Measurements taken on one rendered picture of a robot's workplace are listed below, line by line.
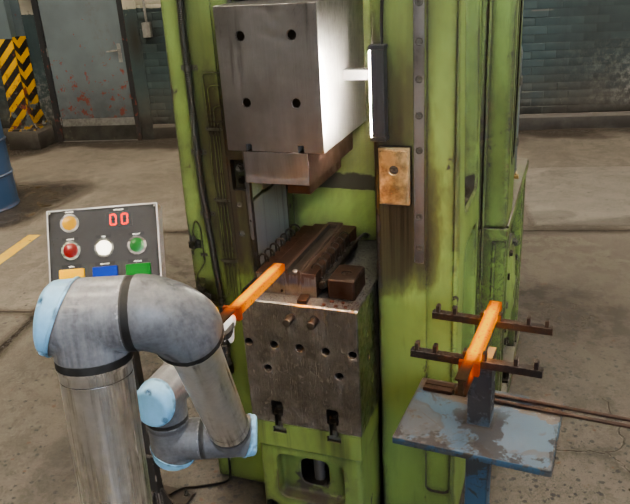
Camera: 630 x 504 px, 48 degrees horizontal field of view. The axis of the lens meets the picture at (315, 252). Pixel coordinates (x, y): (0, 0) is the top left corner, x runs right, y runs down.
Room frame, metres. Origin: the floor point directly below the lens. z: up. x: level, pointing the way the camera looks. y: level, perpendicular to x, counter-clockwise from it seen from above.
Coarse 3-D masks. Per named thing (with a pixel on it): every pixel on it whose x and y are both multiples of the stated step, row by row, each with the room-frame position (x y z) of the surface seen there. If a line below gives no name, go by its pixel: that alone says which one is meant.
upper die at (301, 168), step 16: (336, 144) 2.15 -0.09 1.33; (352, 144) 2.30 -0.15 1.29; (256, 160) 1.98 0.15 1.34; (272, 160) 1.96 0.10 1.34; (288, 160) 1.94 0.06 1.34; (304, 160) 1.92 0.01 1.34; (320, 160) 2.01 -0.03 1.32; (336, 160) 2.14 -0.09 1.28; (256, 176) 1.98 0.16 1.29; (272, 176) 1.96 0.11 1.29; (288, 176) 1.94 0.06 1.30; (304, 176) 1.92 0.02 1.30
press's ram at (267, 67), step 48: (288, 0) 2.04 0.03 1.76; (336, 0) 2.05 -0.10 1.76; (240, 48) 1.98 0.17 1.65; (288, 48) 1.93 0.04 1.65; (336, 48) 2.03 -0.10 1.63; (240, 96) 1.99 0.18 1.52; (288, 96) 1.93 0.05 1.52; (336, 96) 2.02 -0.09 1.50; (240, 144) 1.99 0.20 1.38; (288, 144) 1.94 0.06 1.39
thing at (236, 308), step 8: (280, 264) 1.85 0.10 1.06; (264, 272) 1.80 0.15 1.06; (272, 272) 1.80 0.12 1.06; (280, 272) 1.83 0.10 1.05; (256, 280) 1.75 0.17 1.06; (264, 280) 1.74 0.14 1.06; (272, 280) 1.77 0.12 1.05; (248, 288) 1.70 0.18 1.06; (256, 288) 1.69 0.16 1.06; (264, 288) 1.72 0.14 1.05; (240, 296) 1.65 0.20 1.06; (248, 296) 1.65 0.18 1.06; (256, 296) 1.67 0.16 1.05; (232, 304) 1.60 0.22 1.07; (240, 304) 1.60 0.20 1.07; (248, 304) 1.63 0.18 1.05; (224, 312) 1.55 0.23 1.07; (232, 312) 1.55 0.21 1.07; (240, 312) 1.57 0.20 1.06; (224, 320) 1.51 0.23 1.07; (240, 320) 1.56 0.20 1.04
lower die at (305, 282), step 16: (320, 224) 2.35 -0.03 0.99; (336, 224) 2.31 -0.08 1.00; (288, 240) 2.24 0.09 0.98; (304, 240) 2.20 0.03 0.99; (336, 240) 2.18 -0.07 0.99; (352, 240) 2.26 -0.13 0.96; (272, 256) 2.11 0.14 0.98; (288, 256) 2.07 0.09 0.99; (320, 256) 2.05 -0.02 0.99; (256, 272) 1.99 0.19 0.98; (304, 272) 1.94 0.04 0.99; (320, 272) 1.96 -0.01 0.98; (272, 288) 1.97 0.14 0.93; (288, 288) 1.95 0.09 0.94; (304, 288) 1.93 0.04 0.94
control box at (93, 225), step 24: (48, 216) 2.05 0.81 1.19; (72, 216) 2.04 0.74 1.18; (96, 216) 2.05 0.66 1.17; (120, 216) 2.05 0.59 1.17; (144, 216) 2.05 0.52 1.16; (48, 240) 2.01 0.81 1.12; (72, 240) 2.01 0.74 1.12; (96, 240) 2.01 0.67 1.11; (120, 240) 2.01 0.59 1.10; (144, 240) 2.01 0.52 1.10; (72, 264) 1.97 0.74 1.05; (96, 264) 1.97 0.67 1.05; (120, 264) 1.98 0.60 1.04
